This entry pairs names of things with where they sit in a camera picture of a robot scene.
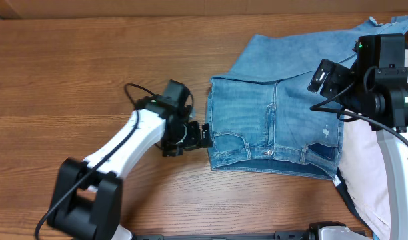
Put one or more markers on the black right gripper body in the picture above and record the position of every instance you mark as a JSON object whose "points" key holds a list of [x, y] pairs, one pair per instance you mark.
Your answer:
{"points": [[336, 82]]}

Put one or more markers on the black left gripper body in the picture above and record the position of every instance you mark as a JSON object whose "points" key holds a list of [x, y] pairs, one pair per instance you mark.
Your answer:
{"points": [[185, 136]]}

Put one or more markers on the light blue denim jeans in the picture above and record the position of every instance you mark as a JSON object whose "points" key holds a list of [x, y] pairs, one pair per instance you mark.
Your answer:
{"points": [[260, 114]]}

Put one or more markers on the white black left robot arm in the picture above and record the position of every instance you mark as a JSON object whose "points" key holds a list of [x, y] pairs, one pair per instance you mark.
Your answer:
{"points": [[87, 198]]}

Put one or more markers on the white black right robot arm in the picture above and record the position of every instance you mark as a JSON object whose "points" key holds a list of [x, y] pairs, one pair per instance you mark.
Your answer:
{"points": [[375, 90]]}

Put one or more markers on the beige cloth garment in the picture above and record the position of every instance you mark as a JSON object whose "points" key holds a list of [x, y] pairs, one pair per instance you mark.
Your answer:
{"points": [[363, 169]]}

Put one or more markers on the dark navy garment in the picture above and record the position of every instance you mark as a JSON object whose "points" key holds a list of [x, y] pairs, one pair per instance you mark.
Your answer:
{"points": [[342, 189]]}

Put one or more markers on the brown cardboard backboard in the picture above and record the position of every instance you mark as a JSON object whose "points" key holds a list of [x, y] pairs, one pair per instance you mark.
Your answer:
{"points": [[55, 9]]}

